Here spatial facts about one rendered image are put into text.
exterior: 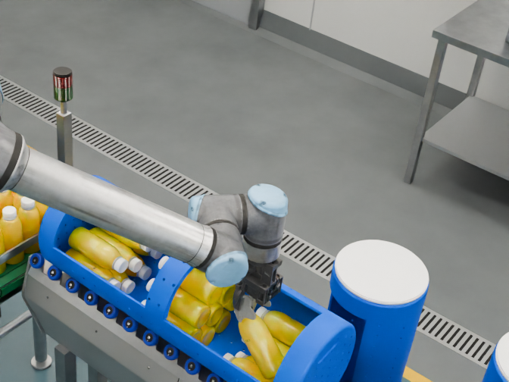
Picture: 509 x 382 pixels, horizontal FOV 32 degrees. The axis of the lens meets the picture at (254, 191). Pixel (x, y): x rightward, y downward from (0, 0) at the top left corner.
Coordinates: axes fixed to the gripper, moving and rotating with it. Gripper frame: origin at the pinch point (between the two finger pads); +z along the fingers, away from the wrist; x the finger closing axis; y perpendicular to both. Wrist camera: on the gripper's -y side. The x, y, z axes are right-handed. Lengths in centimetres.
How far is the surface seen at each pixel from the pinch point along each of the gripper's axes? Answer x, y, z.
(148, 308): -8.3, -23.4, 9.0
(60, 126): 40, -109, 14
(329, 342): 3.8, 22.1, -2.3
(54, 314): -8, -60, 36
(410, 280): 58, 18, 15
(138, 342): -5.1, -29.2, 27.7
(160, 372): -6.1, -19.9, 31.6
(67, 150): 42, -107, 24
